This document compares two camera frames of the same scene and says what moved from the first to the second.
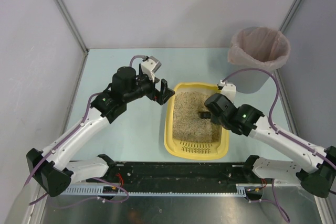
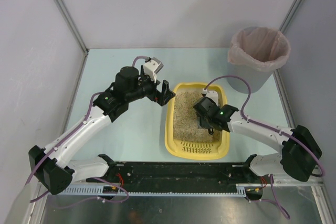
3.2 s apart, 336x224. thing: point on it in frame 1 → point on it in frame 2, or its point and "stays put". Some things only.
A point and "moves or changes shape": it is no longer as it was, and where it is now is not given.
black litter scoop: x=205 y=114 moves or changes shape
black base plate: x=177 y=177 stays put
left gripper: x=156 y=92 stays put
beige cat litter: x=188 y=126 stays put
